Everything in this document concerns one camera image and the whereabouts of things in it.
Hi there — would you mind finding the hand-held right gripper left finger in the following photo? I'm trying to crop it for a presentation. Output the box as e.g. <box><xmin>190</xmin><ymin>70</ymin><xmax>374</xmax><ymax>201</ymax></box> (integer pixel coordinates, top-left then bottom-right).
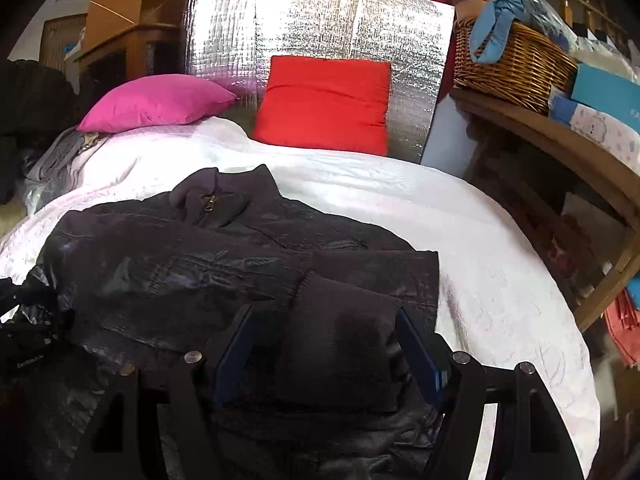
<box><xmin>92</xmin><ymin>304</ymin><xmax>256</xmax><ymax>480</ymax></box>

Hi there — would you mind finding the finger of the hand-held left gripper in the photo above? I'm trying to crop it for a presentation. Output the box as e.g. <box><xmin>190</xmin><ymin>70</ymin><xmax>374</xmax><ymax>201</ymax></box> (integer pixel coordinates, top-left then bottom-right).
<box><xmin>0</xmin><ymin>276</ymin><xmax>53</xmax><ymax>321</ymax></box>

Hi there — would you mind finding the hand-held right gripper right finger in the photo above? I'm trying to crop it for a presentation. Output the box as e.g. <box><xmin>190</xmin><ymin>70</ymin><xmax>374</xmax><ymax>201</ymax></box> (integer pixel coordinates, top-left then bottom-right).
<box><xmin>395</xmin><ymin>305</ymin><xmax>586</xmax><ymax>480</ymax></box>

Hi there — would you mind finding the dark quilted jacket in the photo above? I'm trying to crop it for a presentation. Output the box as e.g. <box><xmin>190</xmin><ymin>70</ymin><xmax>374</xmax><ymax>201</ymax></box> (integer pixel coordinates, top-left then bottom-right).
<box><xmin>15</xmin><ymin>164</ymin><xmax>446</xmax><ymax>480</ymax></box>

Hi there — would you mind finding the dark clothes pile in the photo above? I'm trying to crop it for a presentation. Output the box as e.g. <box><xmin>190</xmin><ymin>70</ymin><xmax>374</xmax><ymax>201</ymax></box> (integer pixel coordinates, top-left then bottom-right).
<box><xmin>0</xmin><ymin>59</ymin><xmax>82</xmax><ymax>206</ymax></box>

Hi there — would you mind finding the white bedspread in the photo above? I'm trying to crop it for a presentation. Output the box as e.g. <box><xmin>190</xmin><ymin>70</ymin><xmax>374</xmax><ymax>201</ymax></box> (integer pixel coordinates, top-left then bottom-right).
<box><xmin>0</xmin><ymin>114</ymin><xmax>601</xmax><ymax>480</ymax></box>

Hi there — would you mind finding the grey cloth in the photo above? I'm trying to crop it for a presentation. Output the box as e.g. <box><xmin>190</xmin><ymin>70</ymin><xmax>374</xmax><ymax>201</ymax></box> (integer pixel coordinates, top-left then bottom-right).
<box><xmin>22</xmin><ymin>127</ymin><xmax>110</xmax><ymax>212</ymax></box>

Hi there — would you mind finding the red bag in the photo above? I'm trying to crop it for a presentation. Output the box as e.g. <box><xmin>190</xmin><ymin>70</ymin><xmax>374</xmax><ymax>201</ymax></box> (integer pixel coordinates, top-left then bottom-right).
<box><xmin>602</xmin><ymin>290</ymin><xmax>640</xmax><ymax>367</ymax></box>

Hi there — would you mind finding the white board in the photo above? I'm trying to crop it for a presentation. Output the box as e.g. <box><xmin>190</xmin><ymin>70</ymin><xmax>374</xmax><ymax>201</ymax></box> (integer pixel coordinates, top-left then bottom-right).
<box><xmin>420</xmin><ymin>96</ymin><xmax>482</xmax><ymax>179</ymax></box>

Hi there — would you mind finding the pink pillow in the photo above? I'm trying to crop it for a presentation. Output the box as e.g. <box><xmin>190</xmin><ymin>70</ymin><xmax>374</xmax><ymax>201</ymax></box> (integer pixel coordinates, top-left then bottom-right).
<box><xmin>77</xmin><ymin>74</ymin><xmax>240</xmax><ymax>134</ymax></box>

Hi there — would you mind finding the wooden shelf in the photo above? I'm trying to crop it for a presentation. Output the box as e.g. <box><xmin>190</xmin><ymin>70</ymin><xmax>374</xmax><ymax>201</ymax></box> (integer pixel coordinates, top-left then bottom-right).
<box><xmin>449</xmin><ymin>87</ymin><xmax>640</xmax><ymax>332</ymax></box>

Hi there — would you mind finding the red pillow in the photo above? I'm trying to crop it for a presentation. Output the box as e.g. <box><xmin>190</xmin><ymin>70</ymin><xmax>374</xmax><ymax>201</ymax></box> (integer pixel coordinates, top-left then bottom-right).
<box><xmin>251</xmin><ymin>56</ymin><xmax>392</xmax><ymax>157</ymax></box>

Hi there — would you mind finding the white patterned box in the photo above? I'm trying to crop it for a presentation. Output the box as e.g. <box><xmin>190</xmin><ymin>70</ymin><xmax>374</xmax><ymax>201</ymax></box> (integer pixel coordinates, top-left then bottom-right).
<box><xmin>549</xmin><ymin>94</ymin><xmax>640</xmax><ymax>167</ymax></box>

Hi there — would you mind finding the wooden cabinet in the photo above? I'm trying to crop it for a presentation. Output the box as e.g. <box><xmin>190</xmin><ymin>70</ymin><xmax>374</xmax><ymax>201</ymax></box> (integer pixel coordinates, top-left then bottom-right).
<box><xmin>74</xmin><ymin>0</ymin><xmax>192</xmax><ymax>92</ymax></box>

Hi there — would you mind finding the wicker basket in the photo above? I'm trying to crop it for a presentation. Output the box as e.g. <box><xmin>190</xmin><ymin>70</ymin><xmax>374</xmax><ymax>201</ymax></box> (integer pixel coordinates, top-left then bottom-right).
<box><xmin>452</xmin><ymin>16</ymin><xmax>582</xmax><ymax>117</ymax></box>

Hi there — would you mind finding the blue box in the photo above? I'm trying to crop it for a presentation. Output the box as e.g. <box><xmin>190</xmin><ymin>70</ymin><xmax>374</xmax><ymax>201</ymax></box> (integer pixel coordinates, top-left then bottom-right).
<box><xmin>569</xmin><ymin>62</ymin><xmax>640</xmax><ymax>127</ymax></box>

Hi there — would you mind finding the light blue cloth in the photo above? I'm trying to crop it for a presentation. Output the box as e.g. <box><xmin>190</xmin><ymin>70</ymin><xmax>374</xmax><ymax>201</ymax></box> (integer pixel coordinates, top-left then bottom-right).
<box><xmin>469</xmin><ymin>0</ymin><xmax>572</xmax><ymax>64</ymax></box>

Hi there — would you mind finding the silver insulation sheet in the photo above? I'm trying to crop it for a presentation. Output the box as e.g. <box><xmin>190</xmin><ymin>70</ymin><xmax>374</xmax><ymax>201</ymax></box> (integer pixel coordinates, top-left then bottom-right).
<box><xmin>182</xmin><ymin>0</ymin><xmax>456</xmax><ymax>165</ymax></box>

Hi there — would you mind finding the wooden railing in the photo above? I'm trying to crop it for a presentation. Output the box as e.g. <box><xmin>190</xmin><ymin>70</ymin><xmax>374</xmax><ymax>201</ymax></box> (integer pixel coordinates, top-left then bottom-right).
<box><xmin>464</xmin><ymin>0</ymin><xmax>632</xmax><ymax>47</ymax></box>

